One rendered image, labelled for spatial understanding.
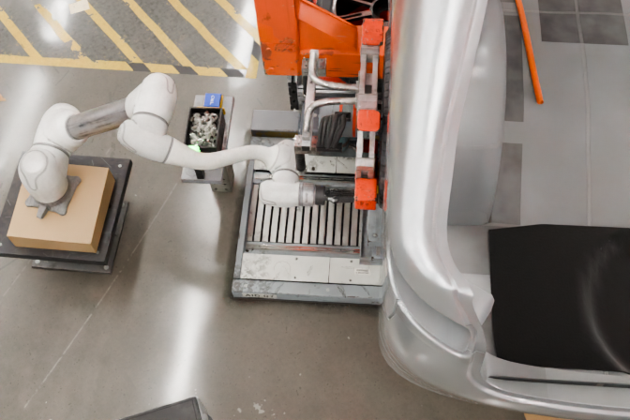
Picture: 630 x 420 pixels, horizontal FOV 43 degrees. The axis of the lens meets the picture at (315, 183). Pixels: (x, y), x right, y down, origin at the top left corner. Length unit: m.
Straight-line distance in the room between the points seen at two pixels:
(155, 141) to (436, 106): 1.23
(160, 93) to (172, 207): 1.00
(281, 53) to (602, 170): 1.37
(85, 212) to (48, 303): 0.53
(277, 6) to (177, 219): 1.18
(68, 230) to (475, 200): 1.69
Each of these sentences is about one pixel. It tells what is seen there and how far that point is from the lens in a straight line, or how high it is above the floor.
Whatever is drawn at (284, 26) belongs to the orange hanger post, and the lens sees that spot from 3.25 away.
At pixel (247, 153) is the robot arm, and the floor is 0.73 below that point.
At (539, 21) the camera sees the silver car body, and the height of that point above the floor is 1.04.
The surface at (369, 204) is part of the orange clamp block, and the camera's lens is 2.77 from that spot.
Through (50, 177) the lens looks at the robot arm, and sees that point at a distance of 3.30.
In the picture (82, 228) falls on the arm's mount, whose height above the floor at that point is 0.39.
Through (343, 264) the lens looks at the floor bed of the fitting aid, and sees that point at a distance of 3.52.
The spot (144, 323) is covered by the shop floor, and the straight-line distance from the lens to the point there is 3.61.
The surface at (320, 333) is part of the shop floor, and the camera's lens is 3.49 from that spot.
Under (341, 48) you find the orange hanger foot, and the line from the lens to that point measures 3.36.
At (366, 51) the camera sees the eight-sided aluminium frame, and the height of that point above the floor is 1.12.
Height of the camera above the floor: 3.30
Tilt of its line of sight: 60 degrees down
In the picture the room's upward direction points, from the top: 4 degrees counter-clockwise
